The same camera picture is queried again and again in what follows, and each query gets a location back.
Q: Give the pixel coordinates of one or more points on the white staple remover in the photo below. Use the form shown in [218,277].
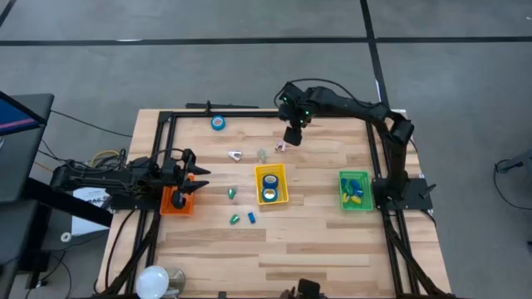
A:
[234,154]

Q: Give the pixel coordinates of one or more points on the green plastic basket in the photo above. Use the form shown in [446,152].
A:
[367,187]

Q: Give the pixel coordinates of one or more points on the black aluminium table frame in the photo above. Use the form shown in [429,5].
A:
[270,114]

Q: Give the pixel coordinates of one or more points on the white paper sheet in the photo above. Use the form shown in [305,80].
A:
[85,226]

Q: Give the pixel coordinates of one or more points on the orange plastic basket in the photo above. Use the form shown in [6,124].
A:
[168,205]

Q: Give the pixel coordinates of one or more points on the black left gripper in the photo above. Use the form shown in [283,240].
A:
[176,172]

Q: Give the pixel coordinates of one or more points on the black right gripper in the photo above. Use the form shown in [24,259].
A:
[297,124]

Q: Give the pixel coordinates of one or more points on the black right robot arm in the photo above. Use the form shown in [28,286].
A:
[365,109]

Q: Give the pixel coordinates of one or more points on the black bulky device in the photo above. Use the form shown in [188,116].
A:
[308,288]

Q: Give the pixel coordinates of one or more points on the laptop with blue screen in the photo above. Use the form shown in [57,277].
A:
[12,118]

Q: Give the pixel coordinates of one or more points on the yellow plastic basket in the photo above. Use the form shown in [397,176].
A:
[284,187]

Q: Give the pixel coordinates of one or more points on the black desk beam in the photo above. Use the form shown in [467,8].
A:
[70,203]

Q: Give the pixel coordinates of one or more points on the pink staple remover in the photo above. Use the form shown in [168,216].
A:
[279,147]

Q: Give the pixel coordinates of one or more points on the white globe lamp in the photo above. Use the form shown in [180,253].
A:
[151,283]

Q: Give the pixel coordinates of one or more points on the round metal lamp base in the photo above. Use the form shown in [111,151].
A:
[178,277]

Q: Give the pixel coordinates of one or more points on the green mini stapler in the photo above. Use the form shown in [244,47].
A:
[351,192]
[231,193]
[234,219]

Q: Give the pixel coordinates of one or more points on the grey-green staple remover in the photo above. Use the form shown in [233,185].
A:
[262,155]

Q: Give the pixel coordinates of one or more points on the blue tape roll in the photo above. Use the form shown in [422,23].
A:
[213,123]
[263,195]
[263,181]

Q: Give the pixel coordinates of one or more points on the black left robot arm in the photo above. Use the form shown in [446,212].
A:
[104,180]

